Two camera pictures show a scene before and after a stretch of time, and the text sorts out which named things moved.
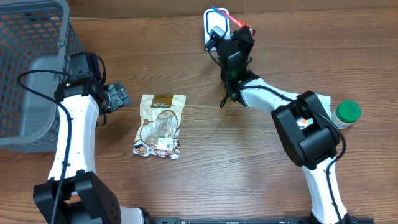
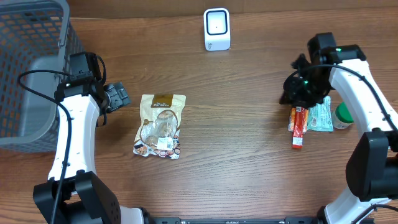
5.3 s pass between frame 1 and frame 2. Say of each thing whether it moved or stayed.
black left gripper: stayed
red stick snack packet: moved
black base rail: stayed
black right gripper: moved
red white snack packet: stayed
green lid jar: stayed
